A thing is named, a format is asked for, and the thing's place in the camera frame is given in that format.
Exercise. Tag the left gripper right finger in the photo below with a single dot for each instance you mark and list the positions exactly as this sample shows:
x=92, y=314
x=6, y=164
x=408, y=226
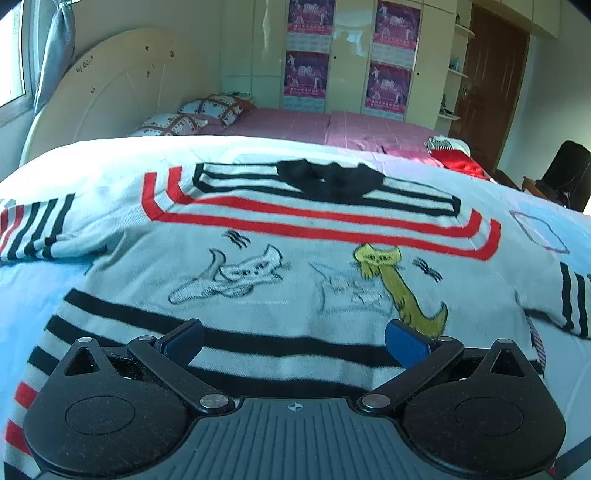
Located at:
x=423, y=359

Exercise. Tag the patterned pillow near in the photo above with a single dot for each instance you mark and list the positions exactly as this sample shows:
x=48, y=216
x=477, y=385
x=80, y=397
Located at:
x=170, y=124

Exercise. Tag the red garment on bed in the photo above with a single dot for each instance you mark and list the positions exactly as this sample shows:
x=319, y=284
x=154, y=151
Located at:
x=458, y=161

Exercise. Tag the patterned pillow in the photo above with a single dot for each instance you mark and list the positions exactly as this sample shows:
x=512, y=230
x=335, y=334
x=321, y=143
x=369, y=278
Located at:
x=170, y=124
x=222, y=109

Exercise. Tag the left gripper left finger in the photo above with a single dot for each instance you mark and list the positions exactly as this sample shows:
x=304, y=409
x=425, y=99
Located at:
x=166, y=359

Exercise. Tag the white striped cat sweater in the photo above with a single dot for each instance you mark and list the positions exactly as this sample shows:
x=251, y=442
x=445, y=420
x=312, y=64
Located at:
x=295, y=269

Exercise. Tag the upper right purple poster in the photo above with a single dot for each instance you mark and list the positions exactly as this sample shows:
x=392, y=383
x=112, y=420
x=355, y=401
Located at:
x=396, y=34

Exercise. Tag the light blue patterned blanket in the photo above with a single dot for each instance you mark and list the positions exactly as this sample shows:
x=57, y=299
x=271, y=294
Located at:
x=100, y=415

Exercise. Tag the blue grey curtain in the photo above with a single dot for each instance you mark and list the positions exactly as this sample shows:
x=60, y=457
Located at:
x=58, y=55

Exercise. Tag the cream round headboard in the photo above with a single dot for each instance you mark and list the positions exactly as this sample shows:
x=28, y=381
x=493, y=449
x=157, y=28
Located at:
x=117, y=84

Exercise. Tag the bright window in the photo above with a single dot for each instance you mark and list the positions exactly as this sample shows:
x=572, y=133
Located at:
x=11, y=63

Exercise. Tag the black chair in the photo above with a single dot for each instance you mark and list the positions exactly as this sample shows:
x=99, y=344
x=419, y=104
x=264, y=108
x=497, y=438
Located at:
x=567, y=180

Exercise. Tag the patterned pillow far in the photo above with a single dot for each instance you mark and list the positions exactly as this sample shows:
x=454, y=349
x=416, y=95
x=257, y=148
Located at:
x=222, y=109

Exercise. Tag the dark brown wooden door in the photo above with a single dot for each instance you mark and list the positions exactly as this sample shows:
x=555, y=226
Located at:
x=495, y=65

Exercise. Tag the pink checked bed sheet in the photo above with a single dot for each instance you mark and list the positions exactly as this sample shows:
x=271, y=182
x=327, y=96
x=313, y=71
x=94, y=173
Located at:
x=339, y=129

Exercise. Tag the lower right purple poster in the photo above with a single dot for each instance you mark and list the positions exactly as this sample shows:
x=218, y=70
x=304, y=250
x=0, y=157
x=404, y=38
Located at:
x=388, y=90

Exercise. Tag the lower left purple poster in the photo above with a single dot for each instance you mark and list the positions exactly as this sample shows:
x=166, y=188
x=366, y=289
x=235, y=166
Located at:
x=305, y=81

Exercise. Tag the white grey folded garment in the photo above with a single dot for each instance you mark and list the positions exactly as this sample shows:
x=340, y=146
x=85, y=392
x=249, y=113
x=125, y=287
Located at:
x=446, y=143

